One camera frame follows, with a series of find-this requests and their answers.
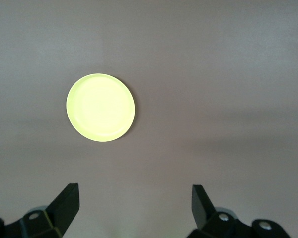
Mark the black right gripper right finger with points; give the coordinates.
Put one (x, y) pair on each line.
(203, 213)

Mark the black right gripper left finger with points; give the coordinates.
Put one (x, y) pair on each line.
(60, 213)

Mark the yellow round plate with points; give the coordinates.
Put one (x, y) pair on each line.
(100, 107)

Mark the brown table mat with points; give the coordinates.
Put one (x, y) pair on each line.
(213, 74)

